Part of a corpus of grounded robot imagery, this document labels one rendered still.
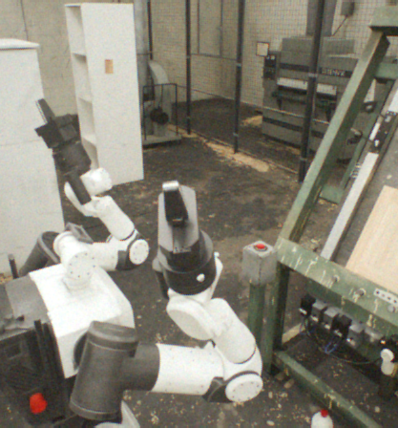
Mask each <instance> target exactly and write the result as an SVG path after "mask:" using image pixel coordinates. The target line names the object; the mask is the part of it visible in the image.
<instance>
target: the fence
mask: <svg viewBox="0 0 398 428"><path fill-rule="evenodd" d="M389 110H390V111H395V112H398V91H397V93H396V95H395V97H394V99H393V101H392V102H391V105H390V107H389ZM397 124H398V115H397V117H396V119H395V120H394V122H393V124H392V126H391V129H390V130H389V132H388V135H387V137H386V139H385V141H384V144H383V146H382V149H381V151H380V153H379V154H377V153H373V152H369V151H368V153H367V156H366V158H365V161H364V163H363V165H362V169H361V170H360V172H359V174H358V177H357V179H356V181H355V183H354V184H353V186H352V188H351V190H350V192H349V194H348V196H347V198H346V201H345V203H344V206H343V208H342V210H341V213H340V215H339V217H338V220H337V222H336V224H335V225H334V227H333V229H332V230H331V233H330V235H329V237H328V239H327V241H326V243H325V246H324V249H323V250H322V252H321V256H322V257H324V258H326V259H327V260H329V261H332V262H333V260H334V257H335V255H336V253H337V251H338V249H339V248H340V246H341V242H342V240H343V238H344V236H345V234H346V231H347V230H348V228H349V225H350V223H351V221H352V219H353V217H354V215H355V213H356V211H357V210H358V207H359V205H360V203H361V199H362V198H363V196H364V194H365V191H366V190H367V187H368V185H369V183H370V181H371V179H372V177H373V174H374V172H375V170H376V169H377V167H378V165H379V163H380V161H381V158H382V155H383V153H384V151H385V149H386V148H387V146H388V142H389V140H390V138H391V136H392V134H393V132H394V130H395V129H396V126H397Z"/></svg>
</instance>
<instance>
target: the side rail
mask: <svg viewBox="0 0 398 428"><path fill-rule="evenodd" d="M389 45H390V43H389V41H388V39H387V38H386V37H385V36H384V34H383V32H371V34H370V36H369V39H368V41H367V43H366V45H365V48H364V49H363V51H362V55H361V58H360V60H359V62H358V64H357V66H356V68H355V70H354V72H353V74H352V76H351V78H350V80H349V82H348V84H347V86H346V89H345V91H344V93H343V95H342V100H341V102H340V104H339V106H338V108H337V110H336V112H335V114H334V116H333V118H332V120H331V122H330V124H329V126H328V128H327V130H326V132H325V135H324V137H323V139H322V144H321V146H320V148H319V150H318V152H317V154H316V156H315V158H314V160H313V162H312V164H311V166H310V168H309V170H308V171H307V174H306V176H305V178H304V181H303V184H302V186H301V190H300V191H299V194H298V196H297V198H296V200H295V202H294V204H293V206H292V208H291V210H290V211H289V214H288V216H287V218H286V220H285V222H284V224H283V228H282V230H281V233H280V236H281V237H283V238H285V239H286V240H291V241H293V242H294V243H297V244H298V243H299V242H300V240H301V236H302V234H303V232H304V229H305V227H306V225H307V223H308V221H309V219H310V216H311V214H312V212H313V210H314V209H315V207H316V204H317V202H318V200H319V199H320V198H319V194H320V192H321V189H322V187H323V185H324V183H326V181H327V179H328V177H329V175H330V173H331V171H332V169H333V167H334V165H335V163H336V161H337V159H338V157H339V155H340V153H341V151H342V148H343V145H344V143H345V141H346V138H347V136H348V133H349V131H350V130H351V128H352V126H353V124H354V121H355V119H356V117H357V116H358V114H359V112H360V109H361V108H362V104H363V102H364V100H365V97H366V95H367V92H368V90H369V89H370V86H371V84H372V82H373V80H374V77H373V76H374V74H375V72H376V70H377V69H378V66H379V64H380V63H383V58H384V56H385V54H386V52H387V50H388V47H389Z"/></svg>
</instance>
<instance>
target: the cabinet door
mask: <svg viewBox="0 0 398 428"><path fill-rule="evenodd" d="M345 268H346V269H350V270H352V271H354V272H356V273H358V274H360V275H361V276H363V277H365V278H367V279H368V280H370V281H372V282H374V283H376V284H378V285H380V286H381V287H383V288H385V289H390V290H392V291H394V292H396V293H398V189H394V188H391V187H388V186H384V187H383V189H382V192H381V194H380V197H379V199H378V201H377V203H376V204H375V206H374V208H373V210H372V211H371V213H370V216H369V218H368V220H367V223H366V225H365V227H364V229H363V230H362V232H361V237H360V239H359V241H358V243H357V245H356V247H355V248H354V249H353V251H352V254H351V256H350V258H349V260H348V262H347V264H346V267H345Z"/></svg>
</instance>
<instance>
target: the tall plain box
mask: <svg viewBox="0 0 398 428"><path fill-rule="evenodd" d="M34 48H40V46H39V44H35V43H31V42H26V41H22V40H18V39H0V273H2V272H3V274H4V277H7V276H11V275H12V273H11V269H10V263H9V258H8V254H10V253H13V255H14V259H15V263H16V267H17V270H18V271H19V270H20V269H21V267H22V266H23V265H24V264H25V262H26V260H27V258H28V256H29V255H30V253H31V250H32V249H33V248H34V246H35V244H36V243H37V238H38V236H39V235H40V233H41V232H42V231H46V230H52V231H57V232H60V233H62V231H63V230H64V224H63V217H62V211H61V201H60V195H59V189H58V183H57V177H56V172H55V167H54V160H53V157H52V149H48V148H47V146H46V144H45V142H44V141H43V140H42V138H41V137H39V136H38V135H37V133H36V131H35V130H34V129H36V128H38V127H41V126H42V125H44V124H46V123H45V122H44V121H43V119H42V117H41V113H40V111H39V109H38V107H37V105H36V103H35V101H36V100H38V99H41V98H42V97H43V92H42V87H41V74H40V69H39V64H38V58H37V52H36V49H34ZM43 98H44V97H43Z"/></svg>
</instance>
